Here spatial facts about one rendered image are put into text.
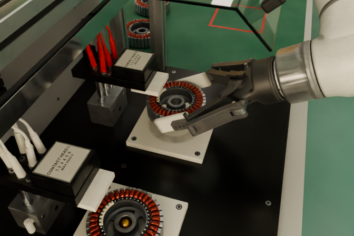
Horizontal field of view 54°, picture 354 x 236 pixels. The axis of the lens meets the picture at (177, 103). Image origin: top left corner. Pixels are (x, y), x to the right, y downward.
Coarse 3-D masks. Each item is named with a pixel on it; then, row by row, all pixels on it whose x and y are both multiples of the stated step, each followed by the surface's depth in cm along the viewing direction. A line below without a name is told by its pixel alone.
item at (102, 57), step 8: (112, 40) 64; (88, 48) 62; (104, 48) 62; (112, 48) 65; (88, 56) 63; (104, 56) 61; (112, 56) 66; (96, 64) 65; (104, 64) 62; (112, 64) 64; (104, 72) 63
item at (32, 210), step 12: (12, 204) 52; (24, 204) 52; (36, 204) 52; (48, 204) 53; (60, 204) 56; (24, 216) 52; (36, 216) 50; (48, 216) 53; (36, 228) 53; (48, 228) 54
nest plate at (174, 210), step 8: (112, 184) 59; (120, 184) 59; (112, 192) 58; (160, 200) 57; (168, 200) 57; (176, 200) 57; (168, 208) 56; (176, 208) 56; (184, 208) 56; (168, 216) 55; (176, 216) 55; (184, 216) 56; (80, 224) 54; (112, 224) 54; (144, 224) 54; (168, 224) 54; (176, 224) 54; (80, 232) 53; (112, 232) 53; (168, 232) 53; (176, 232) 53
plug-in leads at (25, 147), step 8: (24, 120) 45; (16, 128) 43; (16, 136) 47; (24, 136) 44; (32, 136) 47; (0, 144) 42; (24, 144) 48; (40, 144) 48; (0, 152) 45; (8, 152) 42; (24, 152) 49; (32, 152) 46; (40, 152) 49; (0, 160) 48; (8, 160) 43; (16, 160) 44; (32, 160) 47; (8, 168) 47; (16, 168) 44; (32, 168) 47; (16, 176) 46; (24, 176) 46
